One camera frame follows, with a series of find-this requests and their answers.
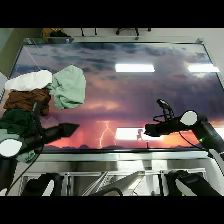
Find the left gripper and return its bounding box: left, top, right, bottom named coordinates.
left=43, top=123, right=68, bottom=144

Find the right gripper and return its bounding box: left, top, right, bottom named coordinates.
left=144, top=118, right=181, bottom=138

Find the dark green garment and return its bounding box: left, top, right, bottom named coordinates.
left=0, top=108, right=43, bottom=138

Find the brown garment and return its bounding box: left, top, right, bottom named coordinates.
left=3, top=87, right=52, bottom=117

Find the pale green T-shirt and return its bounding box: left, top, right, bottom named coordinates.
left=46, top=64, right=87, bottom=111

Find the white garment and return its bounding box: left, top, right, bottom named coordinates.
left=4, top=69, right=54, bottom=92

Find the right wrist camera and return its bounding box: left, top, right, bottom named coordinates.
left=152, top=98, right=176, bottom=123

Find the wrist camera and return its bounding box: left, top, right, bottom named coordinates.
left=152, top=98, right=176, bottom=123
left=30, top=100, right=44, bottom=134

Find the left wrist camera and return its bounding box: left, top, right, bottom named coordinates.
left=30, top=100, right=44, bottom=134

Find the black cable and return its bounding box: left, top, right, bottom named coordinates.
left=4, top=144, right=46, bottom=196
left=177, top=130, right=209, bottom=152

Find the silver frame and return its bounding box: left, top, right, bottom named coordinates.
left=0, top=149, right=224, bottom=197

